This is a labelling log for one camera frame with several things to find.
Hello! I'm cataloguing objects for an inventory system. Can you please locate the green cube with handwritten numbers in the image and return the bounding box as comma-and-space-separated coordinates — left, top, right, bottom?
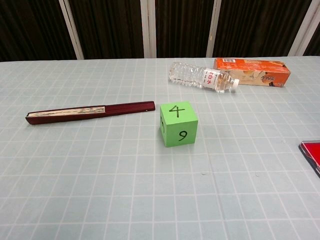
159, 100, 199, 148

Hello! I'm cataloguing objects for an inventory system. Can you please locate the folded dark red hand fan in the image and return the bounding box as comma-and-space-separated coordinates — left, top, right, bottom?
25, 100, 156, 125

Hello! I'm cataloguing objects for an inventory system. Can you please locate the clear plastic water bottle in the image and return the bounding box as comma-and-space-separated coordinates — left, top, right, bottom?
168, 62, 241, 94

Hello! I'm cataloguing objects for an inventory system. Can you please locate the light blue grid table cloth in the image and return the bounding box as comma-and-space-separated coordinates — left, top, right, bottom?
0, 56, 320, 240

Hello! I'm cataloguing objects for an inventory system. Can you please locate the orange cardboard box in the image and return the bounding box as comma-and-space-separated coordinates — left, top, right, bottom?
213, 57, 292, 88

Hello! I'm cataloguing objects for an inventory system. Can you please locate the flat red case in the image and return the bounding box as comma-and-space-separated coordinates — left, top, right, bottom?
298, 140, 320, 179

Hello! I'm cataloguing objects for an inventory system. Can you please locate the white partition post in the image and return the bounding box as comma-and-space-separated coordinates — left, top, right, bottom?
205, 0, 222, 58
59, 0, 85, 60
139, 0, 157, 59
289, 0, 320, 57

